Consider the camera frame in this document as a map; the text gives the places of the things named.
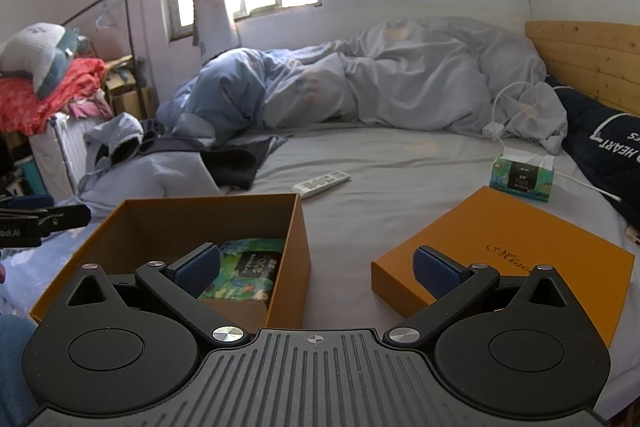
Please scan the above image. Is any red cloth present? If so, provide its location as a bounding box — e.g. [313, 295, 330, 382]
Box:
[0, 57, 108, 138]

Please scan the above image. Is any wooden headboard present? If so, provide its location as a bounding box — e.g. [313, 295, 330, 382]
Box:
[525, 21, 640, 118]

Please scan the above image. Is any dark cloth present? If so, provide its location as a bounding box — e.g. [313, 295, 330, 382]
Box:
[140, 119, 288, 192]

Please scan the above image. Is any grey hooded garment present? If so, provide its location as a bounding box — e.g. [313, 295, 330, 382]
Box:
[75, 147, 228, 220]

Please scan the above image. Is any navy printed pillow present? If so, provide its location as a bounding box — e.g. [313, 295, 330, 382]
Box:
[545, 74, 640, 248]

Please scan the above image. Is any clothes hanger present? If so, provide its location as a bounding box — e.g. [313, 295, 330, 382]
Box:
[95, 2, 119, 32]

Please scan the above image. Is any blue duvet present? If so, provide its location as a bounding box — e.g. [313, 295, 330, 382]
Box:
[157, 48, 346, 142]

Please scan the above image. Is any white remote control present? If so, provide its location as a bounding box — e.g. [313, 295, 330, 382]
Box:
[291, 172, 352, 200]

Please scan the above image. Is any grey plush toy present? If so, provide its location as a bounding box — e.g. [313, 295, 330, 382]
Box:
[0, 23, 82, 100]

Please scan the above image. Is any green floral tissue packet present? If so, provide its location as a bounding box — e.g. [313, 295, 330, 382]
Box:
[197, 237, 286, 308]

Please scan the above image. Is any black clothes rack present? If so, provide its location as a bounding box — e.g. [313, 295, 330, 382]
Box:
[62, 0, 147, 118]

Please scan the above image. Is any person's leg in jeans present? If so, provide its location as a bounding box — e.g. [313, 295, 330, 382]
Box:
[0, 314, 42, 427]

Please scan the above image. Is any white charger cable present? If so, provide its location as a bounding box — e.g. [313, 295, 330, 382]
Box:
[482, 82, 623, 202]

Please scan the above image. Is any orange cardboard box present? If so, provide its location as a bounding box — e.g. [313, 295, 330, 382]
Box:
[29, 193, 312, 331]

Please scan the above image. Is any light blue hooded jacket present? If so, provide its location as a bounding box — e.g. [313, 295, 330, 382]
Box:
[82, 113, 146, 172]

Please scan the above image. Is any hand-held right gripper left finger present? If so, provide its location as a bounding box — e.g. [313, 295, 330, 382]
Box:
[65, 243, 251, 349]

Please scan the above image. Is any teal storage box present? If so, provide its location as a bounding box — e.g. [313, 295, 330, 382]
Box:
[14, 156, 39, 196]

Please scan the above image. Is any grey duvet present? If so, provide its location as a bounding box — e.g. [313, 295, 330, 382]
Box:
[265, 17, 568, 155]

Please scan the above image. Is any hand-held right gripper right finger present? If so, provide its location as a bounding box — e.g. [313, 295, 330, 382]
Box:
[382, 245, 571, 350]

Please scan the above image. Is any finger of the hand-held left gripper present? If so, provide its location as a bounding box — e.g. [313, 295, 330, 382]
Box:
[0, 194, 55, 210]
[31, 204, 93, 244]

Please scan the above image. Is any green tissue pack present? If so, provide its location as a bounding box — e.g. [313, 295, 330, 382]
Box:
[489, 147, 557, 204]

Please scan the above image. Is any brown cardboard box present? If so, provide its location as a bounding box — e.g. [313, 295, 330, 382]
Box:
[102, 57, 156, 120]

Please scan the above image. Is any pink cloth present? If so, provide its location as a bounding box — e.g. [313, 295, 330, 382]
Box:
[67, 94, 113, 120]

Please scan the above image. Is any orange box lid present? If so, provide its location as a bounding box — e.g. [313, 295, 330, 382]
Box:
[371, 186, 636, 349]

